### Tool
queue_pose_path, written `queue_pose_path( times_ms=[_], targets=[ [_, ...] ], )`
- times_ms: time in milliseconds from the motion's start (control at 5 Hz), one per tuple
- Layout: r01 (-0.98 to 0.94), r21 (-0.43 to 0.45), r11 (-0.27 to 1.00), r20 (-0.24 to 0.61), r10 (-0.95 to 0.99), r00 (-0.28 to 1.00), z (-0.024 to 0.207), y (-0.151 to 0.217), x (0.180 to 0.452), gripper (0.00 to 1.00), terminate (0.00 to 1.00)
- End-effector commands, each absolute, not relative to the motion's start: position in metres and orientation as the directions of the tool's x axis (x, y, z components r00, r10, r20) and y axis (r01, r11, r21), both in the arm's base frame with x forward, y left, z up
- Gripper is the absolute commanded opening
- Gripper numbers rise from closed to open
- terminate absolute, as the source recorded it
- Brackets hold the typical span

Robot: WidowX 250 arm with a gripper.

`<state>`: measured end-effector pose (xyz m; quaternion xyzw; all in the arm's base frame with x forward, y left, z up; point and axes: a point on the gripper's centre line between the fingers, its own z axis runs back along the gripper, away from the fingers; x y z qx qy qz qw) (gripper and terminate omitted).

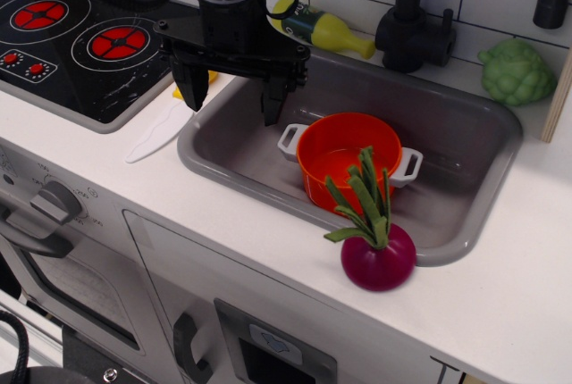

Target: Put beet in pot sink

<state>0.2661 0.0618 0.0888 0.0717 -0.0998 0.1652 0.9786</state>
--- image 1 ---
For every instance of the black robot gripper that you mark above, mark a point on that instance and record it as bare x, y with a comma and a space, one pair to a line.
234, 37

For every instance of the purple toy beet green leaves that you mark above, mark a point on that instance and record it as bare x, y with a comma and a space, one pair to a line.
377, 254

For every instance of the black toy stovetop red burners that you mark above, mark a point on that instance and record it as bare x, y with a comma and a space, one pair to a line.
86, 61

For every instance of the grey oven door handle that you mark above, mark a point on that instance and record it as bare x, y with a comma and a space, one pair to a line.
50, 246

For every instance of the black toy faucet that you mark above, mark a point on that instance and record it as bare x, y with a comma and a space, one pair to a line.
409, 40

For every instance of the orange toy pot grey handles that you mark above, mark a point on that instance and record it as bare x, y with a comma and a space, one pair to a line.
329, 146

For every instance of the white toy oven door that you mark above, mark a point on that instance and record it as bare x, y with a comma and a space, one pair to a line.
99, 289

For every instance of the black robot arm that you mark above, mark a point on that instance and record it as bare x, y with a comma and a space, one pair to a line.
234, 37

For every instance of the yellow green toy bottle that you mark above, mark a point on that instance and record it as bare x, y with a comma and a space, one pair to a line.
323, 30

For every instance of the white toy dishwasher door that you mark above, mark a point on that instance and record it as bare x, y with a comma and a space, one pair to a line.
255, 329

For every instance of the black cabinet door handle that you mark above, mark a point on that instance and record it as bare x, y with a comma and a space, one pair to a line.
184, 331

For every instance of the wooden side panel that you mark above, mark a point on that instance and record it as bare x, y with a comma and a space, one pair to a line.
557, 104

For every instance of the grey oven knob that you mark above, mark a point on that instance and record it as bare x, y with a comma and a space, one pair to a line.
56, 202

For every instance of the green toy artichoke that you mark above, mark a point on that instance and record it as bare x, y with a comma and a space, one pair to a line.
515, 74

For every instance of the white toy knife yellow handle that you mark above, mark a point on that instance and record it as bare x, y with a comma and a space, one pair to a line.
166, 127

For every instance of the grey toy sink basin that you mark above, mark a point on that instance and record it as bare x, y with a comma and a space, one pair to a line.
467, 142

